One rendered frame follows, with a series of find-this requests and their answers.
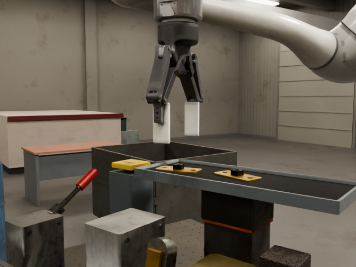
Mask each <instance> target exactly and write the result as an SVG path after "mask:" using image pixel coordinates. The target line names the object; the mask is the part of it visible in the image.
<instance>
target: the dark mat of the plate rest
mask: <svg viewBox="0 0 356 267"><path fill-rule="evenodd" d="M176 163H181V164H184V167H189V168H200V169H202V171H201V172H199V173H197V174H189V173H178V172H167V171H158V172H164V173H171V174H177V175H184V176H190V177H197V178H201V179H207V180H214V181H220V182H227V183H233V184H240V185H246V186H253V187H257V188H263V189H269V190H276V191H282V192H289V193H295V194H302V195H308V196H312V197H319V198H325V199H332V200H338V199H339V198H341V197H342V196H344V195H345V194H346V193H347V192H349V191H350V190H351V189H353V188H354V187H355V186H356V185H349V184H341V183H333V182H325V181H318V180H310V179H302V178H297V177H289V176H282V175H274V174H266V173H258V172H250V171H244V174H248V175H253V176H258V177H261V178H262V179H261V180H258V181H253V182H244V181H239V180H235V179H230V178H227V177H223V176H219V175H214V172H220V171H230V170H233V169H230V168H222V167H214V166H207V165H199V164H191V163H184V162H176ZM176 163H172V164H167V165H163V166H173V164H176ZM158 167H161V166H157V167H152V168H148V169H146V170H152V171H156V168H158Z"/></svg>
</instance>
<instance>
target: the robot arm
mask: <svg viewBox="0 0 356 267"><path fill-rule="evenodd" d="M111 1H113V2H114V3H116V4H117V5H119V6H122V7H126V8H132V9H135V10H142V11H146V12H151V13H153V14H154V20H155V21H156V22H158V23H159V25H158V44H159V45H161V46H156V47H155V59H154V63H153V67H152V72H151V75H150V79H149V83H148V87H147V92H146V100H147V103H148V104H153V143H155V144H169V143H170V103H167V100H168V97H169V95H170V92H171V89H172V86H173V84H174V81H175V78H176V76H177V77H179V78H180V81H181V84H182V87H183V90H184V93H185V96H186V99H187V102H185V133H184V135H185V136H196V137H198V136H199V103H203V92H202V86H201V80H200V74H199V67H198V55H197V53H193V54H191V51H190V47H191V46H195V45H197V44H198V42H199V26H198V25H197V23H199V22H200V21H202V22H206V23H210V24H214V25H218V26H222V27H225V28H229V29H233V30H237V31H241V32H245V33H249V34H253V35H258V36H261V37H264V38H268V39H271V40H274V41H277V42H279V43H281V44H283V45H285V46H286V47H288V48H289V49H290V50H291V51H292V52H293V53H294V54H295V55H296V56H297V57H298V58H299V60H300V61H301V62H302V63H303V64H304V65H305V66H306V67H308V68H309V69H310V70H311V71H312V72H313V73H314V74H316V75H318V76H319V77H321V78H323V79H326V80H328V81H331V82H335V83H341V84H347V83H353V82H356V4H355V5H354V7H353V8H352V9H351V10H350V11H349V13H348V14H347V15H346V17H345V18H344V19H343V20H342V21H341V22H340V23H339V24H338V25H337V26H336V27H335V28H333V29H332V30H331V31H330V32H328V31H325V30H322V29H319V28H317V27H314V26H312V25H309V24H307V23H305V22H302V21H300V20H298V19H295V18H292V17H289V16H287V15H283V14H280V13H276V12H273V11H268V10H263V9H260V8H255V7H250V6H245V5H240V4H235V3H230V2H225V1H220V0H111ZM153 91H154V92H153Z"/></svg>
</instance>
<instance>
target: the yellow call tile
mask: <svg viewBox="0 0 356 267"><path fill-rule="evenodd" d="M145 165H150V162H148V161H140V160H136V159H128V160H123V161H118V162H113V163H112V168H118V169H122V170H125V172H134V168H135V167H141V166H145Z"/></svg>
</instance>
